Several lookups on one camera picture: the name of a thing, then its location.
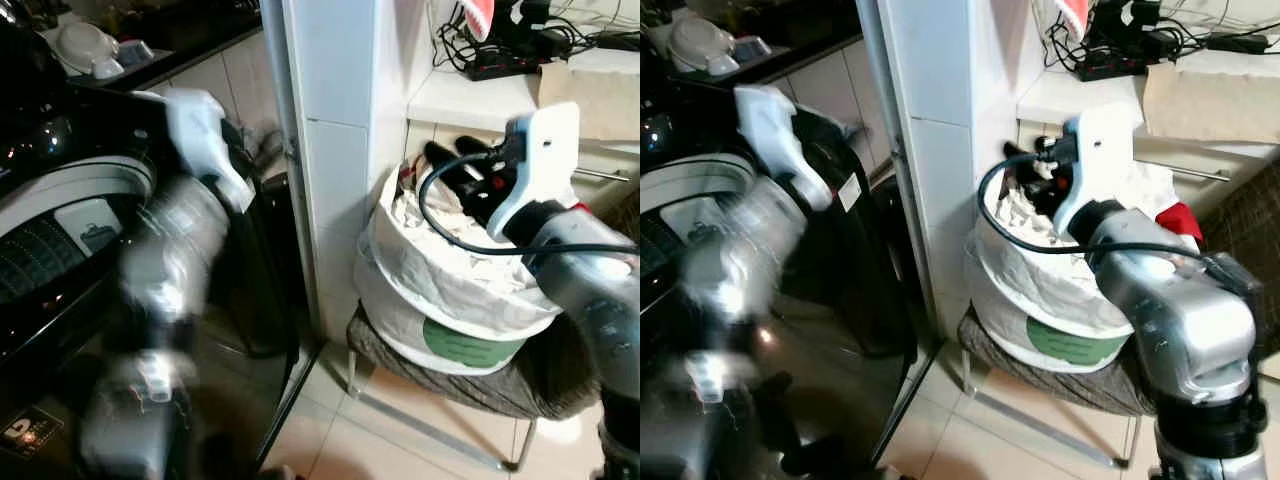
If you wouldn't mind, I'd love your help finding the brown cushioned metal chair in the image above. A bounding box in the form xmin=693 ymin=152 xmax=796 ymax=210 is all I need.
xmin=345 ymin=305 xmax=611 ymax=473
xmin=957 ymin=305 xmax=1161 ymax=471

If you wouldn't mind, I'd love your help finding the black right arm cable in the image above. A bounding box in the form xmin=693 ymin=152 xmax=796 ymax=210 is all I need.
xmin=977 ymin=150 xmax=1216 ymax=263
xmin=417 ymin=150 xmax=641 ymax=259

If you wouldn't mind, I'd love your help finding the beige cloth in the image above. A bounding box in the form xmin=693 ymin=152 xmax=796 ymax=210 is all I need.
xmin=1142 ymin=60 xmax=1280 ymax=143
xmin=538 ymin=58 xmax=641 ymax=143

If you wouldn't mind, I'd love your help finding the white round kitchen appliance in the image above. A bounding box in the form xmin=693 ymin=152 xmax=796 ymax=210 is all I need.
xmin=45 ymin=22 xmax=126 ymax=81
xmin=665 ymin=15 xmax=746 ymax=76

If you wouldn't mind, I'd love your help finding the red and white cloth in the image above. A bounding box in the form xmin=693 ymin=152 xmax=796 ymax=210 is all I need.
xmin=455 ymin=0 xmax=496 ymax=43
xmin=1055 ymin=0 xmax=1091 ymax=43

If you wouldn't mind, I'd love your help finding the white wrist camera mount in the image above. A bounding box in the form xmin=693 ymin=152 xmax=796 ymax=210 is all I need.
xmin=135 ymin=87 xmax=256 ymax=213
xmin=733 ymin=84 xmax=836 ymax=213
xmin=487 ymin=101 xmax=581 ymax=241
xmin=1052 ymin=103 xmax=1136 ymax=236

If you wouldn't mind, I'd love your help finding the black top-load washing machine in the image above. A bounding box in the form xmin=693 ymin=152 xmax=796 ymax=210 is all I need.
xmin=640 ymin=60 xmax=921 ymax=480
xmin=0 ymin=0 xmax=301 ymax=480

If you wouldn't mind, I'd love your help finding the brown woven furniture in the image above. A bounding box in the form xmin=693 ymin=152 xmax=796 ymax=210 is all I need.
xmin=1195 ymin=160 xmax=1280 ymax=361
xmin=597 ymin=185 xmax=641 ymax=243

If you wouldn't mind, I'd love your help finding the black power strip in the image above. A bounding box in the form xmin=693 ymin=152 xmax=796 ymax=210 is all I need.
xmin=465 ymin=45 xmax=571 ymax=81
xmin=1075 ymin=45 xmax=1151 ymax=81

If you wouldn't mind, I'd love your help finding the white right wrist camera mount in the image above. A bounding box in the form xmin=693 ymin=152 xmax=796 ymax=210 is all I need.
xmin=487 ymin=101 xmax=581 ymax=241
xmin=1052 ymin=103 xmax=1136 ymax=236

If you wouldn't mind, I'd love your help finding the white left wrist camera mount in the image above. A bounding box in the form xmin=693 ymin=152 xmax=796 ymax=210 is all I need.
xmin=135 ymin=87 xmax=256 ymax=213
xmin=733 ymin=84 xmax=836 ymax=213

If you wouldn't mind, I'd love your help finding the metal towel bar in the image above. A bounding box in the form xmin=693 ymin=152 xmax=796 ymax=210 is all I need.
xmin=570 ymin=165 xmax=633 ymax=186
xmin=1135 ymin=160 xmax=1233 ymax=183

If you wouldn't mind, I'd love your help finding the black power adapter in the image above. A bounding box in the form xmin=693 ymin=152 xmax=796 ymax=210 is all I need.
xmin=1095 ymin=0 xmax=1183 ymax=61
xmin=505 ymin=0 xmax=573 ymax=51

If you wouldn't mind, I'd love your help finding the white fabric laundry basket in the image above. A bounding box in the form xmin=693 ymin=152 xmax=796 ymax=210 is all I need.
xmin=962 ymin=165 xmax=1191 ymax=373
xmin=352 ymin=160 xmax=601 ymax=376

